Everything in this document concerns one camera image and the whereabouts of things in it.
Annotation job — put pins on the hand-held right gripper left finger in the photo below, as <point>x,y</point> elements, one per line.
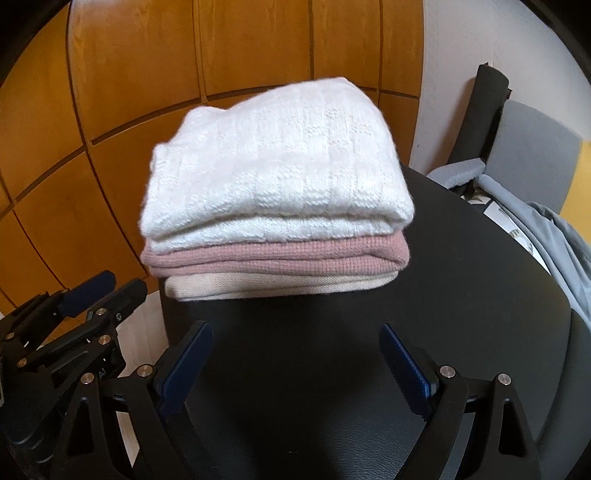
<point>184,369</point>

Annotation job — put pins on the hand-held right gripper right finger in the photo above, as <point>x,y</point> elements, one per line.
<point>406,369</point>

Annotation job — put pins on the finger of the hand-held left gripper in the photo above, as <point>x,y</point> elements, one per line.
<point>124,300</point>
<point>90,290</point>

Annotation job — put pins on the white knit sweater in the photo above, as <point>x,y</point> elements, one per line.
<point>277,161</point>

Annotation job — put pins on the beige knit sweater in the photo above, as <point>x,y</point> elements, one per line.
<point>277,284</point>

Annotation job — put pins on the pink knit sweater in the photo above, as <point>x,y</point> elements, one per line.
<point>277,256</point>

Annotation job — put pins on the white printed pillow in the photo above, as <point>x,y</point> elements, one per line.
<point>505,221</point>

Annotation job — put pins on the grey garment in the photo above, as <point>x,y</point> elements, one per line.
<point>563,240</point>

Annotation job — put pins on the wooden panelled door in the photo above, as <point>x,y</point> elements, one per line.
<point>138,69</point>

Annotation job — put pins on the grey yellow blue chair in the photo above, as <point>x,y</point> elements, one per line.
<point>531,147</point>

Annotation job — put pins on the black foam roll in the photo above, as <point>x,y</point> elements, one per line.
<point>485,106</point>

